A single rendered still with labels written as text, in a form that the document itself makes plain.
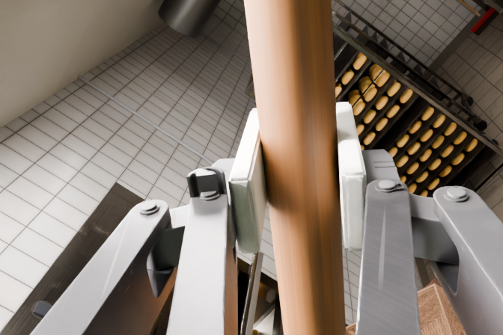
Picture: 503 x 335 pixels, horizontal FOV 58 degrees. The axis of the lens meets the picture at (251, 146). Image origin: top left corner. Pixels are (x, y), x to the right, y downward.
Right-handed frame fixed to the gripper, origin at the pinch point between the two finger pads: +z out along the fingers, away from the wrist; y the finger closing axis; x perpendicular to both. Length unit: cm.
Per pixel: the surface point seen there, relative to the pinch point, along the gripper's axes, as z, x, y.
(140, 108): 223, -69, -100
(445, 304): 134, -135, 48
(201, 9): 287, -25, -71
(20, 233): 102, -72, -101
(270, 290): 147, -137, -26
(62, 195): 128, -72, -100
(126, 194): 150, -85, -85
